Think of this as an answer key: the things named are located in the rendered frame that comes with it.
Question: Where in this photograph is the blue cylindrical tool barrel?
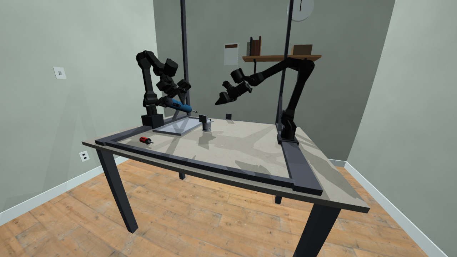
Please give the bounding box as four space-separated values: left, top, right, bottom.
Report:
165 98 196 113

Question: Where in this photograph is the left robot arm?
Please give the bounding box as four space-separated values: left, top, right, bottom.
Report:
230 57 315 141

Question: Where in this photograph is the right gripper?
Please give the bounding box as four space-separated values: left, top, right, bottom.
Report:
156 79 191 107

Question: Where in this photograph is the red screwdriver handle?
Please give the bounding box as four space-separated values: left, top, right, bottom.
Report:
139 137 153 145

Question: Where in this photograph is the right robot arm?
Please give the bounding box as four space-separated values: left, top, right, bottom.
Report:
136 50 178 116

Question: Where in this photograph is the grey l-shaped bracket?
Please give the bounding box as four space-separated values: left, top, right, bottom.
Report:
199 115 214 124

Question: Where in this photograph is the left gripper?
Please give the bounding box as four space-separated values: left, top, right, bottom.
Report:
215 86 241 105

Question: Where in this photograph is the grey cylinder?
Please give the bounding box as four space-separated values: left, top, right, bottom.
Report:
202 123 211 132

